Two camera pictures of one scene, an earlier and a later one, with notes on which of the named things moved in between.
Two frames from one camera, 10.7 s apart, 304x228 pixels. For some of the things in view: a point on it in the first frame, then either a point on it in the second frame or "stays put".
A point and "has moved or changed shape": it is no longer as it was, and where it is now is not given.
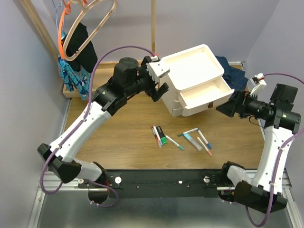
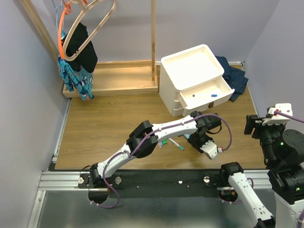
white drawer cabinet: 194,80 stays put
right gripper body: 248,107 → 267,133
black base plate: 158,184 stays put
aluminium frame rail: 51,182 stays put
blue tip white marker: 204,139 has moved or changed shape
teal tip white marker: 176,144 stays put
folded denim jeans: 236,78 stays put
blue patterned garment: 79,82 stays put
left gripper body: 148,86 → 197,141
